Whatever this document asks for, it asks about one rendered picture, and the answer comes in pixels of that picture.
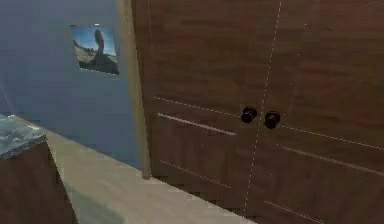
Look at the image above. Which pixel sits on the brown wooden cupboard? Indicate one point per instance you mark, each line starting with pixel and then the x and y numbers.
pixel 206 83

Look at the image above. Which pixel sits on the framed blue landscape picture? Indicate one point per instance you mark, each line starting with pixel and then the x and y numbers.
pixel 96 50

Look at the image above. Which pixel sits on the brown counter with marble top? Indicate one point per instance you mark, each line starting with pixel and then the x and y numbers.
pixel 23 180

